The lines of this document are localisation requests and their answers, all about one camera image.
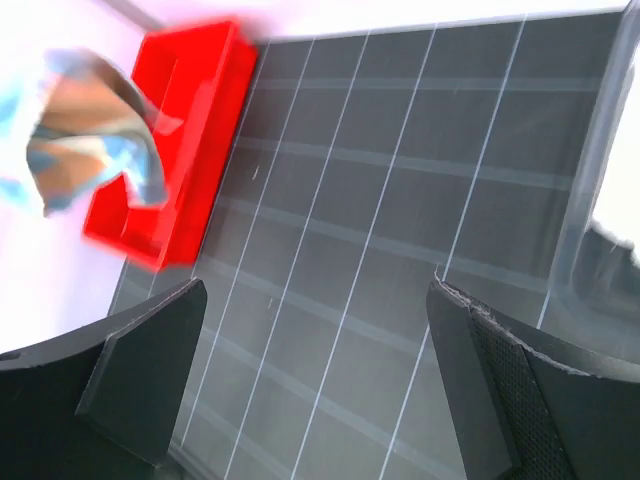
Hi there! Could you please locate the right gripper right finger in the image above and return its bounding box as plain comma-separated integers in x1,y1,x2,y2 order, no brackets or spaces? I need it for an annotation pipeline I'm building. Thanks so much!
426,279,639,479

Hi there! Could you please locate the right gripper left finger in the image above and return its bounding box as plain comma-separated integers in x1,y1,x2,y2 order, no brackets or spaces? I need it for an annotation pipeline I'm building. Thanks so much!
1,279,207,479

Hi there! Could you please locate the colourful patterned towel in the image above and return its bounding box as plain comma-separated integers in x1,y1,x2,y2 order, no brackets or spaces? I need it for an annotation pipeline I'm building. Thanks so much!
1,48,182,216

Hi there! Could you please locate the white towel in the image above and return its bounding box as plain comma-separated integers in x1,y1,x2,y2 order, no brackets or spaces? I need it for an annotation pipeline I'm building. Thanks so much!
592,67,639,247

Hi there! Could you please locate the clear plastic container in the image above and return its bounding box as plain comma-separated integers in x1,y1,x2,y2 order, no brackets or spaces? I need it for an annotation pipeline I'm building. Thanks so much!
537,1,639,363

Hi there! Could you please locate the black grid mat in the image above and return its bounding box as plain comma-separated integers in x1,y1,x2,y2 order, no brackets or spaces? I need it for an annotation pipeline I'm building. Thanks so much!
112,11,639,479

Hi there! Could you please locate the red plastic bin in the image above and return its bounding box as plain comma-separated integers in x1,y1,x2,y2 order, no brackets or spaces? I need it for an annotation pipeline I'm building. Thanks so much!
83,17,258,272

